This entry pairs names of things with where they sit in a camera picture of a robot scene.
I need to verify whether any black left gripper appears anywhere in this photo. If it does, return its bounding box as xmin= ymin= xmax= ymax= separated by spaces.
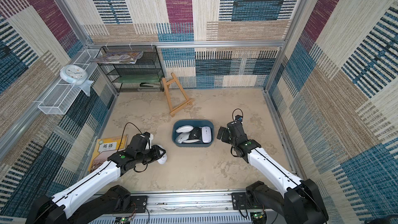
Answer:
xmin=135 ymin=144 xmax=167 ymax=164

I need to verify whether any white mouse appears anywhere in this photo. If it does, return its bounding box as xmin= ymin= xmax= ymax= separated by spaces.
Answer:
xmin=158 ymin=145 xmax=167 ymax=164
xmin=201 ymin=127 xmax=212 ymax=144

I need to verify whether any silver grey mouse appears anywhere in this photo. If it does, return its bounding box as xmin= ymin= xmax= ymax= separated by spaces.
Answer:
xmin=175 ymin=132 xmax=190 ymax=144

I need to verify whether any light grey mouse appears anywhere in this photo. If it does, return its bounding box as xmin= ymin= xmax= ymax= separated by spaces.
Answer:
xmin=176 ymin=125 xmax=194 ymax=133

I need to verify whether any black mouse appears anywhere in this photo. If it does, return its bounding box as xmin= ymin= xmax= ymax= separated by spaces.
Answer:
xmin=189 ymin=127 xmax=202 ymax=140

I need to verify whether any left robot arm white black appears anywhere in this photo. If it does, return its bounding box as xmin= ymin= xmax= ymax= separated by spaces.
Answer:
xmin=26 ymin=132 xmax=166 ymax=224

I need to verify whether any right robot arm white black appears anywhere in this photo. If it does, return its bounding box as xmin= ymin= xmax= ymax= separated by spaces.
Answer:
xmin=217 ymin=120 xmax=329 ymax=224

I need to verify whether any teal storage box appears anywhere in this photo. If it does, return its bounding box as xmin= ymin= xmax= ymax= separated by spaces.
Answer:
xmin=172 ymin=119 xmax=215 ymax=148

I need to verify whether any yellow English textbook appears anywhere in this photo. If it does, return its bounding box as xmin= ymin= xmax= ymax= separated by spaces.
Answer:
xmin=88 ymin=134 xmax=127 ymax=173

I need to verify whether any wooden easel stand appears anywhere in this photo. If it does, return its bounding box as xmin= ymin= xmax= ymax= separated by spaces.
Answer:
xmin=162 ymin=72 xmax=194 ymax=117

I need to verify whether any black stapler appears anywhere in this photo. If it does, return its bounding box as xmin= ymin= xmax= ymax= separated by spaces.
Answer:
xmin=140 ymin=83 xmax=160 ymax=88

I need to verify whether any green folder on shelf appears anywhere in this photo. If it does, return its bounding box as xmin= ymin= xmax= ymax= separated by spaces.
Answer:
xmin=116 ymin=75 xmax=160 ymax=84

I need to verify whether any magazine on rack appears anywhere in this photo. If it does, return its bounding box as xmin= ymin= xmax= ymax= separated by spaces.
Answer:
xmin=90 ymin=52 xmax=144 ymax=64

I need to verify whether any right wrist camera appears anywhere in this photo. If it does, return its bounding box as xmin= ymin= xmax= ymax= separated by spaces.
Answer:
xmin=234 ymin=115 xmax=243 ymax=122

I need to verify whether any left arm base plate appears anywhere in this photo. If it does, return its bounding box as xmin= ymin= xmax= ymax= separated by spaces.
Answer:
xmin=124 ymin=196 xmax=148 ymax=214

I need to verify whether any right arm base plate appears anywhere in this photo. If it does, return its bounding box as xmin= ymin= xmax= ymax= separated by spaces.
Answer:
xmin=231 ymin=192 xmax=261 ymax=210

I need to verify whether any black wire shelf rack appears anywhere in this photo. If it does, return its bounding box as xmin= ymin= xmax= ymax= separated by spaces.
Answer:
xmin=99 ymin=45 xmax=164 ymax=93

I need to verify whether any white wire basket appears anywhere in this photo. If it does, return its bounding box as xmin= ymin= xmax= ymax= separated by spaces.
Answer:
xmin=38 ymin=49 xmax=99 ymax=115

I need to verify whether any white wall clock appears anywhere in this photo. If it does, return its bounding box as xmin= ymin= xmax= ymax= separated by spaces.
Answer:
xmin=60 ymin=64 xmax=88 ymax=85

